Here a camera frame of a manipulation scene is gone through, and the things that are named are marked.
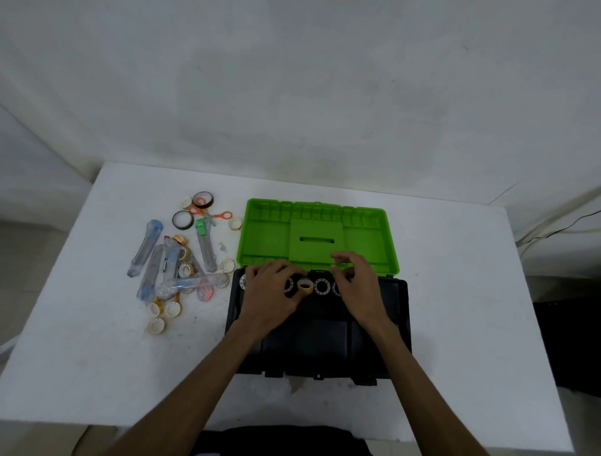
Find person's left forearm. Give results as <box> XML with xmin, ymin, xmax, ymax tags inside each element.
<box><xmin>105</xmin><ymin>324</ymin><xmax>264</xmax><ymax>456</ymax></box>

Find black wall cable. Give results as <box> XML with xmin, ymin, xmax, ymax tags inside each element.
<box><xmin>515</xmin><ymin>209</ymin><xmax>601</xmax><ymax>247</ymax></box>

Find person's right forearm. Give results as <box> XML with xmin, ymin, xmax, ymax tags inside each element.
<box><xmin>373</xmin><ymin>326</ymin><xmax>489</xmax><ymax>456</ymax></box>

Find pile of small tape rolls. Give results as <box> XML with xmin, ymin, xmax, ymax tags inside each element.
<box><xmin>146</xmin><ymin>198</ymin><xmax>244</xmax><ymax>335</ymax></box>

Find person's right hand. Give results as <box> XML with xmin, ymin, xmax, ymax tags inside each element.
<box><xmin>329</xmin><ymin>251</ymin><xmax>401</xmax><ymax>343</ymax></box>

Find black toolbox tray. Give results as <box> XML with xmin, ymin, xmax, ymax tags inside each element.
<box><xmin>227</xmin><ymin>267</ymin><xmax>412</xmax><ymax>379</ymax></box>

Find green utility knife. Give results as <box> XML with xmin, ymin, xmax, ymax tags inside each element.
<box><xmin>195</xmin><ymin>218</ymin><xmax>219</xmax><ymax>274</ymax></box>

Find person's black clothing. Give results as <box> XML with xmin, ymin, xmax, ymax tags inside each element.
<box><xmin>192</xmin><ymin>426</ymin><xmax>372</xmax><ymax>456</ymax></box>

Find blue knife package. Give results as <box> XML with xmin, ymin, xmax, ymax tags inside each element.
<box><xmin>136</xmin><ymin>244</ymin><xmax>165</xmax><ymax>303</ymax></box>
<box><xmin>126</xmin><ymin>219</ymin><xmax>164</xmax><ymax>279</ymax></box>

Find black toolbox with green lid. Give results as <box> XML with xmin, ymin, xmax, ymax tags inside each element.
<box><xmin>224</xmin><ymin>198</ymin><xmax>413</xmax><ymax>387</ymax></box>

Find orange handled scissors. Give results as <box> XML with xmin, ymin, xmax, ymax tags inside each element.
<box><xmin>184</xmin><ymin>197</ymin><xmax>234</xmax><ymax>227</ymax></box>

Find white wall cable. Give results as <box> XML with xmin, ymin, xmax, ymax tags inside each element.
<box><xmin>514</xmin><ymin>187</ymin><xmax>601</xmax><ymax>241</ymax></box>

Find person's left hand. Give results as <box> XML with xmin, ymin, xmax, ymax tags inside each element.
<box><xmin>231</xmin><ymin>259</ymin><xmax>309</xmax><ymax>343</ymax></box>

